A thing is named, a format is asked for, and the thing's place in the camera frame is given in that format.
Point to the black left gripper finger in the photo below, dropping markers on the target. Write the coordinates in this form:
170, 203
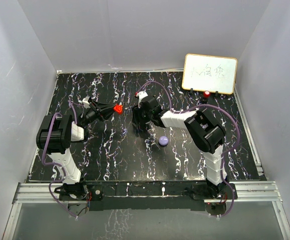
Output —
104, 106
106, 113

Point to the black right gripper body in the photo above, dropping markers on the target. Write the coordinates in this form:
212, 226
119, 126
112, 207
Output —
142, 116

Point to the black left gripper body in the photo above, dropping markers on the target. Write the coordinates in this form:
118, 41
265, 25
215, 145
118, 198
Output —
93, 114

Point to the orange earbud charging case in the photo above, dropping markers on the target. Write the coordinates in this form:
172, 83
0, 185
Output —
118, 109

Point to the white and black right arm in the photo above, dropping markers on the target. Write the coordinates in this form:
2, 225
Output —
206, 132

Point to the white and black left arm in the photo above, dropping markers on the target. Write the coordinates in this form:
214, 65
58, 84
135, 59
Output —
57, 132

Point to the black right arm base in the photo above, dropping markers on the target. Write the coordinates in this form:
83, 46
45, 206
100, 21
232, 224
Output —
204, 191

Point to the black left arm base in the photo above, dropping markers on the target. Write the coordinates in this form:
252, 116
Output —
80, 191

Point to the purple charging case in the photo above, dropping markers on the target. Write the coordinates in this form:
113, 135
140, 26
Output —
163, 141

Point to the red emergency button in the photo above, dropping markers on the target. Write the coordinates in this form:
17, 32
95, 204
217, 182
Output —
206, 95

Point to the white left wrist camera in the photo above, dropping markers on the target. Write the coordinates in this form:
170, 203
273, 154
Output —
85, 102

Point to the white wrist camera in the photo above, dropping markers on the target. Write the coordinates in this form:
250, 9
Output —
140, 95
85, 102

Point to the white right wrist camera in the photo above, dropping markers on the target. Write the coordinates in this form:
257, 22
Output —
140, 95

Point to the white board yellow frame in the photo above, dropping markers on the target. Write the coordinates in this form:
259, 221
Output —
209, 73

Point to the aluminium front rail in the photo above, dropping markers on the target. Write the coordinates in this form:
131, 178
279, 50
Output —
247, 191

